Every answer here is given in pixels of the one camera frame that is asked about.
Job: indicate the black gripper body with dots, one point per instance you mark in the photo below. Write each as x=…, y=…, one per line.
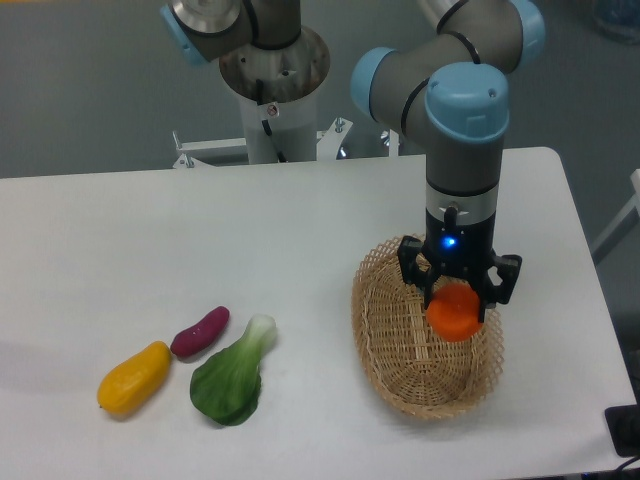
x=465, y=252

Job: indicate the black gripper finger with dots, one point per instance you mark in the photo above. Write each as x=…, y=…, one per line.
x=507, y=268
x=416, y=267

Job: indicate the orange fruit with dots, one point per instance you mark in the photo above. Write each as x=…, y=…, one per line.
x=453, y=312

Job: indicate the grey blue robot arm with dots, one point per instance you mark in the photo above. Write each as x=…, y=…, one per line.
x=450, y=96

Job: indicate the woven wicker basket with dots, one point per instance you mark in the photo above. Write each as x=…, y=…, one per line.
x=410, y=367

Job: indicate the black box at edge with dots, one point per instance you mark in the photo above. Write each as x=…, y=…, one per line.
x=623, y=426

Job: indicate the green bok choy leaf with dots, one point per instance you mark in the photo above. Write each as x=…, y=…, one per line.
x=227, y=386

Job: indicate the purple sweet potato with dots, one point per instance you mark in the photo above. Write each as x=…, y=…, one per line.
x=201, y=335

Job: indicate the yellow mango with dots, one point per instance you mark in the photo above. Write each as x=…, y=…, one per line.
x=130, y=384

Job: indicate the white frame at right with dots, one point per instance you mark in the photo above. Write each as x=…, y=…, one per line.
x=621, y=225

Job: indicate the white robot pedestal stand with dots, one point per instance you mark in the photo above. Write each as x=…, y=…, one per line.
x=277, y=92

